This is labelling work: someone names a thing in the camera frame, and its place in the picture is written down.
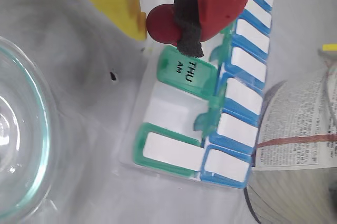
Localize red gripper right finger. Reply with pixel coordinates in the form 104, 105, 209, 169
172, 0, 263, 58

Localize newspaper sheet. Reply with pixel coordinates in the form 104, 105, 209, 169
254, 68, 337, 169

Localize weekly pill organizer box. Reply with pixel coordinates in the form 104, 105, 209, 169
118, 0, 274, 190

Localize white ribbed container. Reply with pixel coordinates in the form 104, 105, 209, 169
244, 164, 337, 224

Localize white tablecloth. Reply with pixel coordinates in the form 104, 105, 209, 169
0, 0, 337, 224

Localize glass bowl for green balls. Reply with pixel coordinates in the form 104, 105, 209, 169
0, 35, 61, 224

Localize red ball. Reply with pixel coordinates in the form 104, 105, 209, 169
146, 4, 185, 45

